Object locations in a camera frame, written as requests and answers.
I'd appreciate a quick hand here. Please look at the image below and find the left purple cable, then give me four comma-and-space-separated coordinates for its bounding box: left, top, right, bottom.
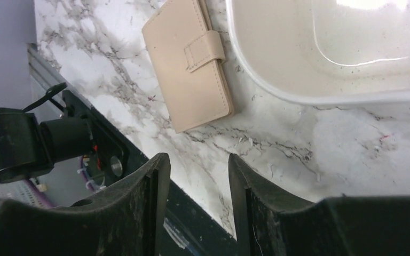
25, 155, 107, 209

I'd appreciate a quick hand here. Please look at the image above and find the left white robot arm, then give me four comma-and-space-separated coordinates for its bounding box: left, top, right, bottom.
0, 108, 94, 183

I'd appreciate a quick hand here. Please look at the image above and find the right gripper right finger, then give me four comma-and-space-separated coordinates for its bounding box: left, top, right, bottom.
228, 154, 410, 255

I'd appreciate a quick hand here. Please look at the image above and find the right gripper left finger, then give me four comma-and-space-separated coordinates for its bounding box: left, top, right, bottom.
0, 153, 171, 255

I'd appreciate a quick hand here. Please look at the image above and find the white oblong plastic tray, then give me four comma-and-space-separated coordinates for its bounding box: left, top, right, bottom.
226, 1, 410, 106

